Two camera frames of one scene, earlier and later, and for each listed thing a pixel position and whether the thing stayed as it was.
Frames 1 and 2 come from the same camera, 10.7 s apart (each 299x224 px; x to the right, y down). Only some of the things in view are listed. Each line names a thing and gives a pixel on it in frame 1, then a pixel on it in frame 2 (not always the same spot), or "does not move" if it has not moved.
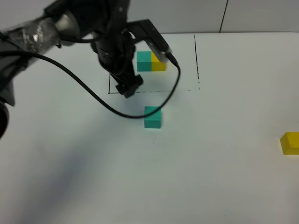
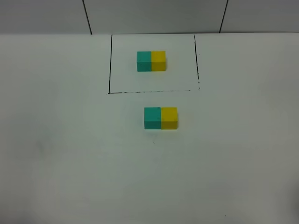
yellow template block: (156, 64) does not move
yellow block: (289, 142) to (168, 118)
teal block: (154, 120) does not move
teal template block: (144, 61) does not move
